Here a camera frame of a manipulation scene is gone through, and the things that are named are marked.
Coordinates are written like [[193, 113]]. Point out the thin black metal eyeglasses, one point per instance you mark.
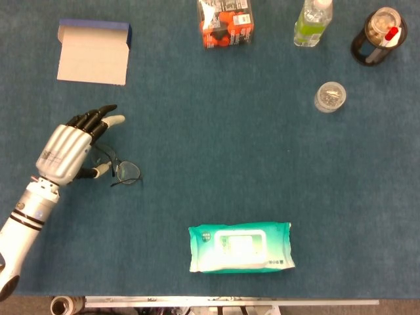
[[128, 172]]

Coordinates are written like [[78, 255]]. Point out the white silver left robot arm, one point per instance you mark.
[[23, 229]]

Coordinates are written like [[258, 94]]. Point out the blue felt table cloth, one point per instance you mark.
[[213, 147]]

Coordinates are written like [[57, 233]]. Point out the aluminium table edge rail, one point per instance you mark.
[[229, 300]]

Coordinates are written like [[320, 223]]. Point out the clear bottle green label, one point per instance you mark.
[[310, 29]]

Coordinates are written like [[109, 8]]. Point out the dark round jar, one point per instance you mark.
[[357, 54]]

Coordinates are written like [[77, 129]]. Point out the brown tape roll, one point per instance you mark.
[[62, 306]]

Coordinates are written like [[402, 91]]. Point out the small round clear jar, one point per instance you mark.
[[329, 96]]

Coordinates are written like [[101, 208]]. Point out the white marker red cap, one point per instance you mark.
[[392, 33]]

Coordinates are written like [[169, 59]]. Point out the blue cardboard box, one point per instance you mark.
[[93, 59]]

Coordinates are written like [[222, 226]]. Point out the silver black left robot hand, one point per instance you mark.
[[64, 154]]

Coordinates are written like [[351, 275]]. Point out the tall clear plastic jar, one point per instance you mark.
[[380, 21]]

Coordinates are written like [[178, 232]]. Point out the green wet wipes pack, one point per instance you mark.
[[241, 247]]

